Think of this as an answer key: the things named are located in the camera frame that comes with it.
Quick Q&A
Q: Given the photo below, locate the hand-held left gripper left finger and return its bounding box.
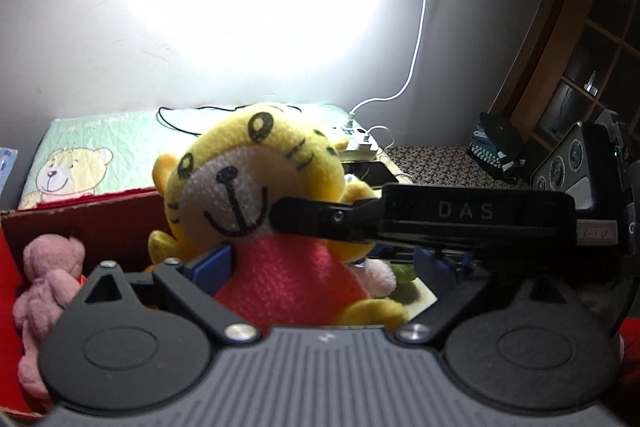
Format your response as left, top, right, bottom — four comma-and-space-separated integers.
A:
82, 243, 262, 348

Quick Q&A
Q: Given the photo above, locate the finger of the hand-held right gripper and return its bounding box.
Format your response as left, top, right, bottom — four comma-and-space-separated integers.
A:
269, 193, 384, 244

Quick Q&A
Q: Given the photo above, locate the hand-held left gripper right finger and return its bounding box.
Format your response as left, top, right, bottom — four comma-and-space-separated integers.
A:
395, 249, 581, 348

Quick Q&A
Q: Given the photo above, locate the yellow tiger plush toy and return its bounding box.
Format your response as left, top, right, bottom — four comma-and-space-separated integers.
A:
147, 102, 411, 328

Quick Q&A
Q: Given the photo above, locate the red cardboard box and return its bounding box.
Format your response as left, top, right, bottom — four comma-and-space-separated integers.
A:
0, 187, 168, 420

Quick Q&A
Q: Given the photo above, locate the green plush toy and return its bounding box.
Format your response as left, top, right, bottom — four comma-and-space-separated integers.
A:
390, 262, 419, 289

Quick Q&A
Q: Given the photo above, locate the pink rabbit plush toy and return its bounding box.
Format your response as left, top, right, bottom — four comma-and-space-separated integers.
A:
352, 257, 397, 300

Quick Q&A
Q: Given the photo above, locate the dark patterned blanket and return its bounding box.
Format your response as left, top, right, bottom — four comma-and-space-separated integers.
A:
387, 144, 531, 190

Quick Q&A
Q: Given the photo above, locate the black phone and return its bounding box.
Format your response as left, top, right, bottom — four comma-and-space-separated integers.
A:
345, 161, 401, 188

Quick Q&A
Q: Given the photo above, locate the dark patterned garment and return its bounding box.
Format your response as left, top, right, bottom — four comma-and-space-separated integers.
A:
467, 112, 526, 180

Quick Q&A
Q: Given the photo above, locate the white power strip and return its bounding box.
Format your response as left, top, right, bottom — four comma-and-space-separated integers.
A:
340, 124, 383, 162

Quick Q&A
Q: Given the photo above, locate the pink bear plush toy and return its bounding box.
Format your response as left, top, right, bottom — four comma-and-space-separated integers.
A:
12, 234, 88, 400

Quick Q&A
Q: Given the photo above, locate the red cloth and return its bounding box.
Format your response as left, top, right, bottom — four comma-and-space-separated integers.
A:
617, 317, 640, 423

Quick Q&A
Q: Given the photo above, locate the wooden glass cabinet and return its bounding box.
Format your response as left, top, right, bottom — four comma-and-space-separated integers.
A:
487, 0, 640, 152

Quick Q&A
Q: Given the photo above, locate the blue printed packet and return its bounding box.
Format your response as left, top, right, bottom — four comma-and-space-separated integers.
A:
0, 147, 19, 196

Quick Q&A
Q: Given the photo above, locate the short white charging cable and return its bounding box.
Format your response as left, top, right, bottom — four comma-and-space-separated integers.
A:
365, 124, 397, 158

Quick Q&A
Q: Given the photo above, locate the black power adapter with cable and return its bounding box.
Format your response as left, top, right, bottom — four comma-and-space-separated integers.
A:
156, 104, 251, 138

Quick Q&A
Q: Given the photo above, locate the long white cable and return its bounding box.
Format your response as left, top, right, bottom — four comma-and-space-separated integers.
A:
347, 0, 458, 122

